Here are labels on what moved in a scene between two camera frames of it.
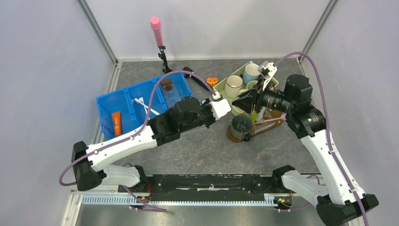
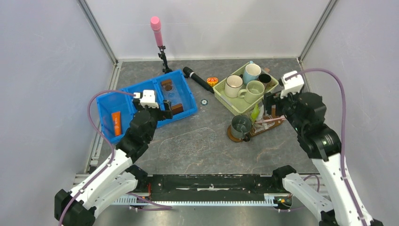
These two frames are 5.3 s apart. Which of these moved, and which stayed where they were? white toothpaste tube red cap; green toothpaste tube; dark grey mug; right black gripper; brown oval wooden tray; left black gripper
Moved: left black gripper; right black gripper
Stayed: white toothpaste tube red cap; green toothpaste tube; brown oval wooden tray; dark grey mug
